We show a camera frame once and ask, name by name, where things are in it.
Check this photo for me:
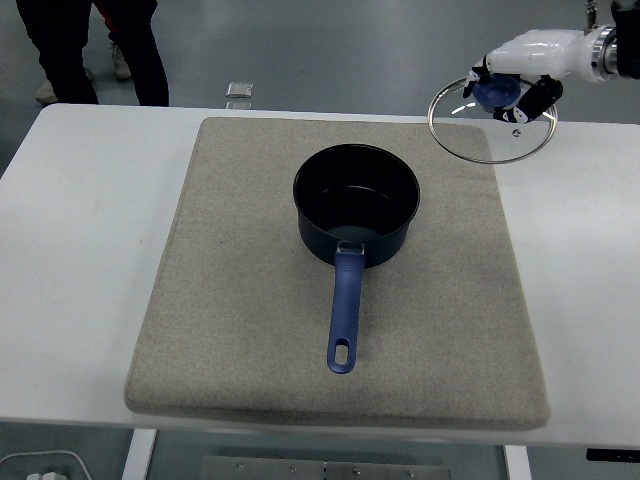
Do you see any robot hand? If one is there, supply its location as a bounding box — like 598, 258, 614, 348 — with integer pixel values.
462, 25, 610, 125

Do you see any glass pot lid blue knob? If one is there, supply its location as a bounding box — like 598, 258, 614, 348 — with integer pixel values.
427, 74, 559, 165

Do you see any person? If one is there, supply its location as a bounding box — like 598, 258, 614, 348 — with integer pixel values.
82, 0, 133, 82
14, 0, 170, 107

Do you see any beige fabric mat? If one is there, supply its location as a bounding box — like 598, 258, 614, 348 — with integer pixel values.
123, 116, 551, 432

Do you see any black table control panel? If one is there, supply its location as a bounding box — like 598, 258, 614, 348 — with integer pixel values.
585, 448, 640, 462

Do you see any white table leg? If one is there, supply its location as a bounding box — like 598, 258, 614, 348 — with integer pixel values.
503, 444, 532, 480
121, 429, 157, 480

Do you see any grey metal plate with screws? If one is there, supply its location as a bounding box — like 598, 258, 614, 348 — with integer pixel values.
199, 455, 451, 480

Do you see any dark pot with blue handle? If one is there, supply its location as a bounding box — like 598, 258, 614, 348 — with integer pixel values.
292, 143, 421, 376

